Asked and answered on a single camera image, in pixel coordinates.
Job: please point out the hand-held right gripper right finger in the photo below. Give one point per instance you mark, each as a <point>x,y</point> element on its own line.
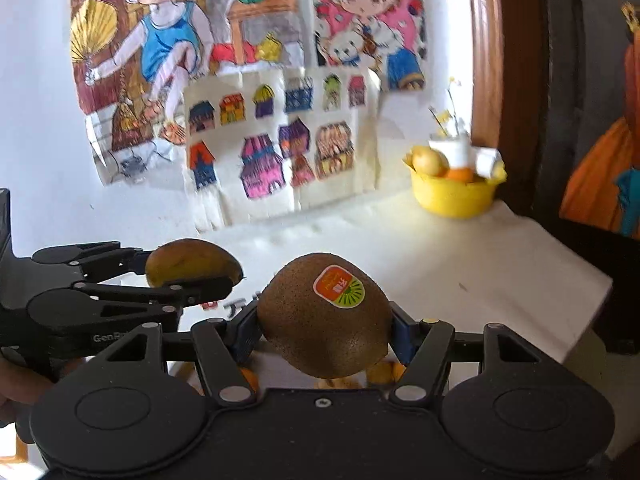
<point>401,336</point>

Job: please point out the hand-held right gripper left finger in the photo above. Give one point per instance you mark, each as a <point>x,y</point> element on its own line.
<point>245,334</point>

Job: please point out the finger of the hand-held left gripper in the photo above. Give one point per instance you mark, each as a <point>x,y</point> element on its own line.
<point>200,289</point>
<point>120,262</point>

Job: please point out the yellow green mango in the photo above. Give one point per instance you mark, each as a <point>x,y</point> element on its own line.
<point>190,260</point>

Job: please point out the brown kiwi with sticker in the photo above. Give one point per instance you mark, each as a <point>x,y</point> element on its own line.
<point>310,330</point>

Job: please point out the person's left hand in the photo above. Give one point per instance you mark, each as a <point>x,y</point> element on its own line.
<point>20,395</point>

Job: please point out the small orange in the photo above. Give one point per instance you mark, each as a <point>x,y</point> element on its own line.
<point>248,381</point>
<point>386,372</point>

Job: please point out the white printed table mat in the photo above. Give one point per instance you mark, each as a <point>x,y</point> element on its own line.
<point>475,280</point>

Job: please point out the yellow plastic bowl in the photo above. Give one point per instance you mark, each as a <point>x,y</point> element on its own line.
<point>452,197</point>

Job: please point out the colourful houses drawing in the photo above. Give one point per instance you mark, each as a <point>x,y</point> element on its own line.
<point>280,150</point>

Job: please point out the orange in bowl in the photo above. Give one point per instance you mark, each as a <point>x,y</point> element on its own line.
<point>460,175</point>

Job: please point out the yellow pear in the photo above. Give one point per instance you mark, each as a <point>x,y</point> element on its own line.
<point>431,161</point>

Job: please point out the white bottle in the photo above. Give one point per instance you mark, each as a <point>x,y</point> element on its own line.
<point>452,149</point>

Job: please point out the white paper roll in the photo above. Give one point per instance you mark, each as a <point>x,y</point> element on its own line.
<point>487,161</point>

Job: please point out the yellow flower sprig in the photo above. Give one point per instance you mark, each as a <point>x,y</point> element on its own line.
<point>445,120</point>

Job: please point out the boy with fan drawing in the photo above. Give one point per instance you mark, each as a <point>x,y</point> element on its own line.
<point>165,45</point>

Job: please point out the orange dress girl painting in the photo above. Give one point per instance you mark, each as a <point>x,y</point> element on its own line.
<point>600,185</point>

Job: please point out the girl with teddy bear drawing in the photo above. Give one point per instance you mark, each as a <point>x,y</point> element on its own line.
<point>365,20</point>

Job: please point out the brown wooden door frame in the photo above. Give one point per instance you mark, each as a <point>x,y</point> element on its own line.
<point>485,50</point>

